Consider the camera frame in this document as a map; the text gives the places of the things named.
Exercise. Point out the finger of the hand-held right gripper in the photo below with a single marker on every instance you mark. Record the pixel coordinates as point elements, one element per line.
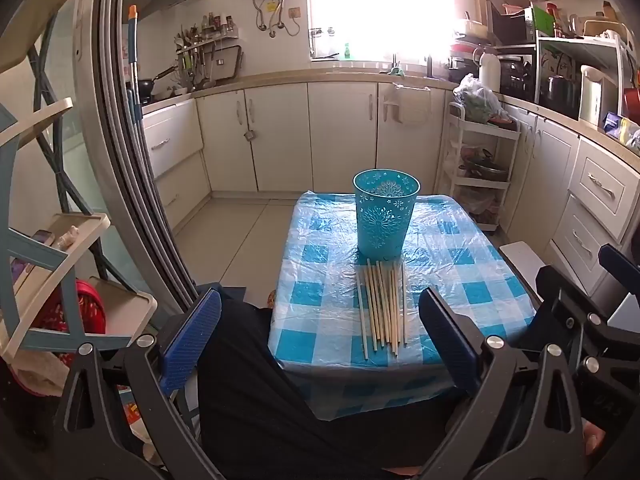
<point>560,292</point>
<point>617,262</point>

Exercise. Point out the wall utensil rack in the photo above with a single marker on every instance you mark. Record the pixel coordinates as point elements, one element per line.
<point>200,42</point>

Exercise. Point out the blue packet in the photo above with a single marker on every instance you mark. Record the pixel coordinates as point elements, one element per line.
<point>612,124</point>

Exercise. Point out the red pot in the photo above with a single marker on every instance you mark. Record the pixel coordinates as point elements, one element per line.
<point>632,102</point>

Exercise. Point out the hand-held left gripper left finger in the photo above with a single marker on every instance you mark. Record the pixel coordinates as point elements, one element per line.
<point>192,345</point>

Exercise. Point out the red bag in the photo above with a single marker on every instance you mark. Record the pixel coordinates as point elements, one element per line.
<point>87,310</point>

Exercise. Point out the white appliance shelf rack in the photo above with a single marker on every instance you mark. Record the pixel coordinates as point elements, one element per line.
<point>580,42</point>

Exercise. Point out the grey baking tray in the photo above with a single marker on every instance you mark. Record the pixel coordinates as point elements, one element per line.
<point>227,65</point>

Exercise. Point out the cream base cabinets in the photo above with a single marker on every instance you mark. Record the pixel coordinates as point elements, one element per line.
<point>280,135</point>

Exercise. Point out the black wok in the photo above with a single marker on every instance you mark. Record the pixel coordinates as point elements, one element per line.
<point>147,87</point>

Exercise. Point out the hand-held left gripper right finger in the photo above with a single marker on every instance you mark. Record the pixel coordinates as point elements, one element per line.
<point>447,345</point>

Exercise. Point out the pan with glass lid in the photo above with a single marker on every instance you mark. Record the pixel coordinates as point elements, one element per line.
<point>482,169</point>

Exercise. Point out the bundle of wooden chopsticks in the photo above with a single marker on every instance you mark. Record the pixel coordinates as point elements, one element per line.
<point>382,305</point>

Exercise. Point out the grey sliding door frame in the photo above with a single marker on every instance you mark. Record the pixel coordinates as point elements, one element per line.
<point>125,200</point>

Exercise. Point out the white electric kettle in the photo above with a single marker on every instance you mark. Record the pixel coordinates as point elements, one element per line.
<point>592,97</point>

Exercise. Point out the stack of cookware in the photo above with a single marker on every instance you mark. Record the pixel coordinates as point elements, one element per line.
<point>467,42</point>

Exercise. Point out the blue and cream shelf unit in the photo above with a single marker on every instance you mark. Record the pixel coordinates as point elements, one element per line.
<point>50,255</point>

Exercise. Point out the white kitchen trolley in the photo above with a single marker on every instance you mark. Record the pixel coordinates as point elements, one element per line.
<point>505,195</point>

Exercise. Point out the plastic bag of greens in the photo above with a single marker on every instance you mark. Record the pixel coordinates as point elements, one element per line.
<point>480,102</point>

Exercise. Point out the green cutting board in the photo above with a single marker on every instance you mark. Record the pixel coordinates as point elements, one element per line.
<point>542,22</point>

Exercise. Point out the black toaster oven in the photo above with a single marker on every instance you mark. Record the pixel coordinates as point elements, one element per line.
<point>517,77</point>

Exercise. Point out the teal perforated plastic basket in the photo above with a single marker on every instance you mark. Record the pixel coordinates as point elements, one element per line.
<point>385,220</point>

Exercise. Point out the black microwave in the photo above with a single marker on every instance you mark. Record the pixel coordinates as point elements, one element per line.
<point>510,27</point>

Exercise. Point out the white thermos jug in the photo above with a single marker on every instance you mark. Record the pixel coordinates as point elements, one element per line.
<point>490,70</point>

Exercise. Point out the blue checked plastic tablecloth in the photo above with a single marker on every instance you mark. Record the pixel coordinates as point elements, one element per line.
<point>320,260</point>

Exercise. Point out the person's right hand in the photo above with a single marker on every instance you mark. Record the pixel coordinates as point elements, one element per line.
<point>593,440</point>

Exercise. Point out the white door-mounted holder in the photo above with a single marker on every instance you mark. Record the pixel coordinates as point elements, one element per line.
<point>405,107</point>

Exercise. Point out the bright kitchen window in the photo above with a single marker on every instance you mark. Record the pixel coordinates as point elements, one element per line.
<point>380,5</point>

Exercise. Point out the steel cooking pot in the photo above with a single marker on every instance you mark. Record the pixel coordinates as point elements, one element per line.
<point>557,92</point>

